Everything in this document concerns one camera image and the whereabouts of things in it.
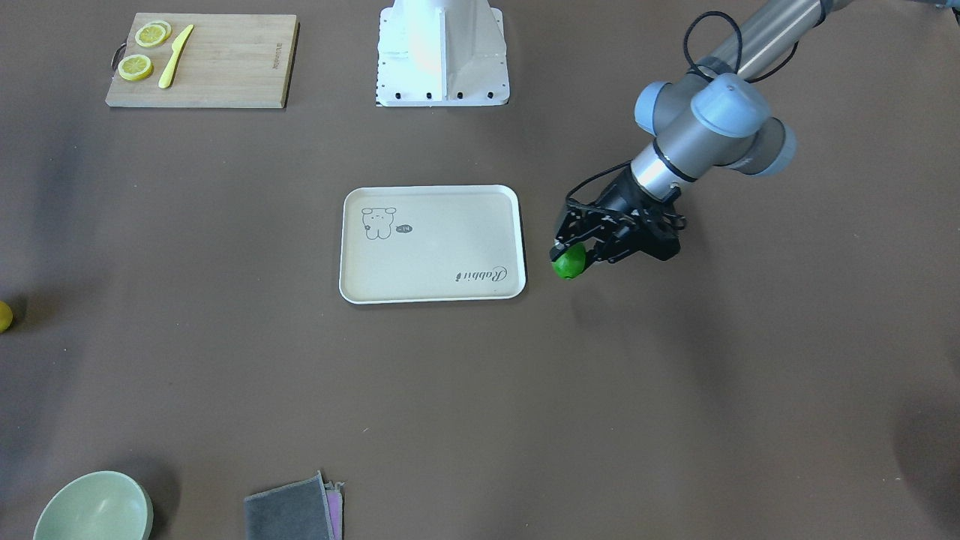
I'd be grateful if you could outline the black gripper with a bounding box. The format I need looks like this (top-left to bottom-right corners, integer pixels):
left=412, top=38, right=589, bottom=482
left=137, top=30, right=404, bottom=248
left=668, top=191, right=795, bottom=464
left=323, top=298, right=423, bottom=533
left=550, top=166, right=682, bottom=269

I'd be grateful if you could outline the green lime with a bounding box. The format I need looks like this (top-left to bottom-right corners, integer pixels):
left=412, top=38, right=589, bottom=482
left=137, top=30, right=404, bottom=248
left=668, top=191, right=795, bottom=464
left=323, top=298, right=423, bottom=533
left=551, top=242, right=587, bottom=280

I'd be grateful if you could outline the yellow lemon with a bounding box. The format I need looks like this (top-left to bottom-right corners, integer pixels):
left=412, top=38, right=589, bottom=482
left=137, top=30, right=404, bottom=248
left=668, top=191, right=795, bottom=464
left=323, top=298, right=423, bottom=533
left=0, top=301, right=15, bottom=334

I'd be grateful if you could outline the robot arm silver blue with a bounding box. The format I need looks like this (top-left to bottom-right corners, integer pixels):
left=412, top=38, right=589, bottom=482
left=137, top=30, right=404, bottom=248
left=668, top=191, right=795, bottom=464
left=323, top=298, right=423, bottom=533
left=550, top=1, right=846, bottom=279

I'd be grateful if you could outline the cream rabbit tray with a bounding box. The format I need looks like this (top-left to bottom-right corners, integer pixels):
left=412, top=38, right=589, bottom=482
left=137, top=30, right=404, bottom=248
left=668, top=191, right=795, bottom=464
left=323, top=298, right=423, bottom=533
left=339, top=184, right=526, bottom=305

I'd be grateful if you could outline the grey folded cloth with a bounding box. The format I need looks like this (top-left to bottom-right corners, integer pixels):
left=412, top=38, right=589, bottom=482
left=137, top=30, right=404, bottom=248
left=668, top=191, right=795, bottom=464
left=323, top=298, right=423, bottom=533
left=244, top=471, right=345, bottom=539

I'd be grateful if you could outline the wooden cutting board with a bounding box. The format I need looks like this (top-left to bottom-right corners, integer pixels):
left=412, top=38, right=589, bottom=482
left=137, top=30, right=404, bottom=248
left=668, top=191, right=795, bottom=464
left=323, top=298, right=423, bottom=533
left=105, top=11, right=299, bottom=109

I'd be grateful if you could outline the yellow plastic knife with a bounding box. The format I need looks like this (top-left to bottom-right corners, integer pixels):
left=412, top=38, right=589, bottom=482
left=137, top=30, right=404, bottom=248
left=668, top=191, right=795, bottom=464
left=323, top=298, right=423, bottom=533
left=157, top=24, right=195, bottom=89

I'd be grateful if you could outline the lemon slice far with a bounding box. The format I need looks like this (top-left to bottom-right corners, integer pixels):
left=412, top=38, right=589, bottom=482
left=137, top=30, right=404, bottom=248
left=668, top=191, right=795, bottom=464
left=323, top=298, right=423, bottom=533
left=134, top=20, right=172, bottom=48

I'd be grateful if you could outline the lemon slice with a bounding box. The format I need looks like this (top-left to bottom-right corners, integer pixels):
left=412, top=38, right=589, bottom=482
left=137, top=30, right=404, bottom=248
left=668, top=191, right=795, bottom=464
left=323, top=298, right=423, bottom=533
left=134, top=20, right=172, bottom=48
left=115, top=54, right=154, bottom=82

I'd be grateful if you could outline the lemon slice near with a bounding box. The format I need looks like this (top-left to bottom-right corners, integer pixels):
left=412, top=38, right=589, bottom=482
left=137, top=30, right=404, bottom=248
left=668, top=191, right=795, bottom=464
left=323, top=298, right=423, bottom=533
left=115, top=54, right=154, bottom=82

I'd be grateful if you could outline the green bowl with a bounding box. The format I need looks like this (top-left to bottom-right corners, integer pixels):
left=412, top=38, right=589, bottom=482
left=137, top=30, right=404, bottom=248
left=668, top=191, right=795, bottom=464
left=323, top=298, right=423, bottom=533
left=33, top=469, right=154, bottom=539

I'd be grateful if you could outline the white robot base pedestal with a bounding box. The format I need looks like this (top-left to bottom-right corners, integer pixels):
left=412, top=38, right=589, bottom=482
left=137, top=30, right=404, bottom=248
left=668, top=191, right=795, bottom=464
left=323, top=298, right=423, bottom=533
left=375, top=1, right=511, bottom=107

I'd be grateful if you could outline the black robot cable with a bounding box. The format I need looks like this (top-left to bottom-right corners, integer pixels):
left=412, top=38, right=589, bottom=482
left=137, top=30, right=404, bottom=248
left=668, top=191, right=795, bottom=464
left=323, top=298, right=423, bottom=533
left=564, top=10, right=800, bottom=218

